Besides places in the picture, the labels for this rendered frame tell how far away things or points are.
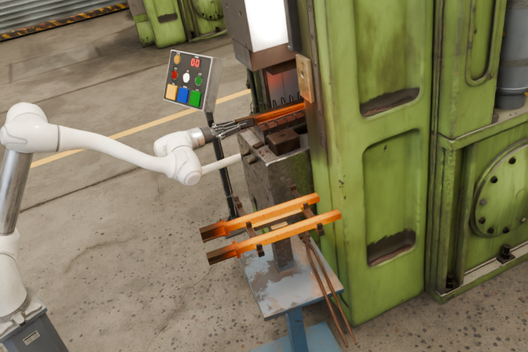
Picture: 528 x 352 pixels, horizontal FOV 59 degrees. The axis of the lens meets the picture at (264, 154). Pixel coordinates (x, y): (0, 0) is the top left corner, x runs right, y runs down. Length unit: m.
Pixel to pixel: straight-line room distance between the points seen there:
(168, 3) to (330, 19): 5.39
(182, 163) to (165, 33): 5.11
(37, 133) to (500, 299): 2.22
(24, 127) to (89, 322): 1.38
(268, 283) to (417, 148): 0.82
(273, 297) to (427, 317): 1.03
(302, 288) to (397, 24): 1.00
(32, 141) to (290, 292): 1.06
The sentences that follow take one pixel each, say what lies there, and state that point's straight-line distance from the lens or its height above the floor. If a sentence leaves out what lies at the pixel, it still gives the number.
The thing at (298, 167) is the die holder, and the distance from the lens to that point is 2.03.
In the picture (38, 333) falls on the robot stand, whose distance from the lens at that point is 2.23.
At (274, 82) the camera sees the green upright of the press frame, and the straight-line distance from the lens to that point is 2.28.
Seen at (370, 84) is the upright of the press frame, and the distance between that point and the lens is 1.78.
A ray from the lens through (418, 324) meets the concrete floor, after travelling 2.49.
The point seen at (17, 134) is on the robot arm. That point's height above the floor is 1.31.
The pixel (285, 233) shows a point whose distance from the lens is 1.52.
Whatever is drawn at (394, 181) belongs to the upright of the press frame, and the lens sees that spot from 2.08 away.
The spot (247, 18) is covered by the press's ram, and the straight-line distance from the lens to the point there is 1.81.
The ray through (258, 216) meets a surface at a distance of 1.60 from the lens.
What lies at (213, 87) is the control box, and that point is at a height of 1.05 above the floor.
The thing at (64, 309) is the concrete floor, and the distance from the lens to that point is 3.04.
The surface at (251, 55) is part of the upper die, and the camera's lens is 1.90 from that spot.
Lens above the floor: 1.97
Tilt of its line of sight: 32 degrees down
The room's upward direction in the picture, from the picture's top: 10 degrees counter-clockwise
